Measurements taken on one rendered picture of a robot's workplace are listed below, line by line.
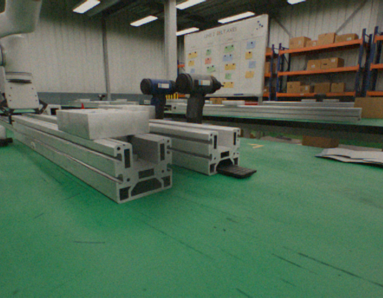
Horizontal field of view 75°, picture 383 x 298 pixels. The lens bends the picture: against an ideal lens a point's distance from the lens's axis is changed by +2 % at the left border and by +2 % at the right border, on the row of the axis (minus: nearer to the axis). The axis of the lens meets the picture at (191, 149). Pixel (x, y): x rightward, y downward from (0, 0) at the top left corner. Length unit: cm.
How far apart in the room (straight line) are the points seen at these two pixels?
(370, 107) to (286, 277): 208
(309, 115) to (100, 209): 168
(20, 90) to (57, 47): 1166
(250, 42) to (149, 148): 333
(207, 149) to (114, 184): 19
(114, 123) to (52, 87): 1210
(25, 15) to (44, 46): 1161
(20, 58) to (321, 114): 166
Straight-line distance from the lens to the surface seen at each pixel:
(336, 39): 1035
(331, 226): 35
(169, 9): 967
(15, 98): 115
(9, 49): 115
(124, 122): 43
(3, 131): 96
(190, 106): 74
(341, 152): 71
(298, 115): 192
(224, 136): 53
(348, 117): 184
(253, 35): 367
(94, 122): 41
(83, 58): 1308
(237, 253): 26
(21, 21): 105
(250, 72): 360
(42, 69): 1248
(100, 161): 40
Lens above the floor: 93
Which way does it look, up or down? 12 degrees down
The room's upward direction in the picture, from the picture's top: straight up
